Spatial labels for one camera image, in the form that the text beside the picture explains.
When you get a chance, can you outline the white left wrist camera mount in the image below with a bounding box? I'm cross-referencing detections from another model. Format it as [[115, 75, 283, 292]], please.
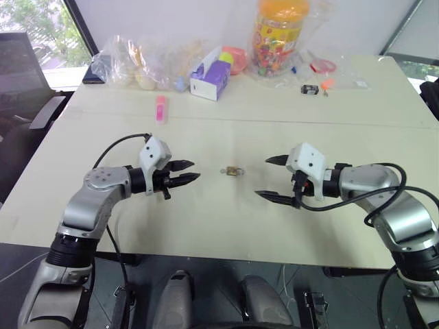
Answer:
[[138, 136, 173, 197]]

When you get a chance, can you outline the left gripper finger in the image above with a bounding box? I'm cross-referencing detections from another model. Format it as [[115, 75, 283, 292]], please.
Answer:
[[168, 173, 202, 189], [170, 159, 195, 173]]

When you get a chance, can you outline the pink bowl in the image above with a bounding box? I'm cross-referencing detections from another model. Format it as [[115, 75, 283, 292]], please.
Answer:
[[222, 46, 248, 76]]

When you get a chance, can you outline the clear bag of wooden sticks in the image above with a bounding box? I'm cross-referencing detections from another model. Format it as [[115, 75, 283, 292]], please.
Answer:
[[161, 38, 209, 93]]

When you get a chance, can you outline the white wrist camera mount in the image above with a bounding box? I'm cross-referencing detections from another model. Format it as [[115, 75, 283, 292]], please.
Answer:
[[138, 136, 173, 197], [285, 142, 329, 202]]

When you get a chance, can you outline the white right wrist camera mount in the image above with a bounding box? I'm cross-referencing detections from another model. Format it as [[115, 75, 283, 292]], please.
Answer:
[[285, 142, 329, 202]]

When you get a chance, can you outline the dark chair at edge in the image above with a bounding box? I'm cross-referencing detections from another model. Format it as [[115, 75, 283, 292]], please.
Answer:
[[418, 77, 439, 121]]

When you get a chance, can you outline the black stand bracket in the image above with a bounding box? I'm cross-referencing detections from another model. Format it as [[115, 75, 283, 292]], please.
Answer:
[[302, 291, 331, 329], [110, 286, 135, 329]]

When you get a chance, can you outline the black office chair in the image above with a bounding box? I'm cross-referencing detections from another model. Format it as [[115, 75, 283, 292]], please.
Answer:
[[0, 32, 71, 203]]

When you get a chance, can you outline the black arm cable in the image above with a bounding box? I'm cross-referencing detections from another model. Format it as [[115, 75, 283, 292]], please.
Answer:
[[91, 133, 153, 329], [297, 162, 439, 224]]

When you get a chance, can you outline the black table leg bar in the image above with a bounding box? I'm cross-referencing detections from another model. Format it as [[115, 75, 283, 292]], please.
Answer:
[[322, 265, 397, 279]]

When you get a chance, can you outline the purple and white box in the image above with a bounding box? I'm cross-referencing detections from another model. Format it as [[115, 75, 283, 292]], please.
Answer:
[[189, 46, 233, 103]]

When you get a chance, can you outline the thin white cable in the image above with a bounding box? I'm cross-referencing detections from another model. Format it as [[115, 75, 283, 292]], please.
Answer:
[[0, 252, 47, 284], [281, 264, 298, 311]]

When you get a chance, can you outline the candy jar with orange lid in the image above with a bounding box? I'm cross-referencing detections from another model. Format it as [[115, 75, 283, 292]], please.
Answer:
[[252, 0, 311, 77]]

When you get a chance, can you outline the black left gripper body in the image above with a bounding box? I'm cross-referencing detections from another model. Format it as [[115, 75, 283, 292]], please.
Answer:
[[152, 162, 174, 202]]

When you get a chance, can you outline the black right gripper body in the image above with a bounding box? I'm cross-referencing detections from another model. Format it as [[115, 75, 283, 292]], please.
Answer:
[[289, 170, 316, 210]]

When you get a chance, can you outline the red ring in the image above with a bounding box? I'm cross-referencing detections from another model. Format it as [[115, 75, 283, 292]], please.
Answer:
[[309, 58, 336, 73]]

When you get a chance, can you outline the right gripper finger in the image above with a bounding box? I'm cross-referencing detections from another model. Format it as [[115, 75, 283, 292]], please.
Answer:
[[254, 190, 296, 207], [264, 154, 289, 167]]

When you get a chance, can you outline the grey rounded robot leg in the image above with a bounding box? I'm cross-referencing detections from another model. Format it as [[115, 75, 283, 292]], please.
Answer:
[[239, 274, 294, 329], [160, 269, 193, 329]]

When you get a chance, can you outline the clear bag of pale buns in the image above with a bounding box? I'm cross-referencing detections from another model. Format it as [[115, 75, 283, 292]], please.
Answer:
[[91, 33, 172, 92]]

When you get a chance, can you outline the dark blue flat case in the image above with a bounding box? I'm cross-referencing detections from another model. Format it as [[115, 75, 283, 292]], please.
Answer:
[[82, 53, 113, 86]]

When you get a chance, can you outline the clear bag around jar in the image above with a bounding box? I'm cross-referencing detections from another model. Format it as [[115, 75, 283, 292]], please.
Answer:
[[245, 0, 339, 85]]

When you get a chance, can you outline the pink packaged item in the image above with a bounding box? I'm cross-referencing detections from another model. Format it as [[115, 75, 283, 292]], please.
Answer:
[[154, 95, 170, 125]]

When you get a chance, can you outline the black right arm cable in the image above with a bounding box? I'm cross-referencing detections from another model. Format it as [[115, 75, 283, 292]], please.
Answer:
[[297, 162, 439, 224]]

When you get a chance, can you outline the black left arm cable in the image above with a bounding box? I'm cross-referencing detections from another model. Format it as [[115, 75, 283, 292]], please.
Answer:
[[91, 133, 153, 329]]

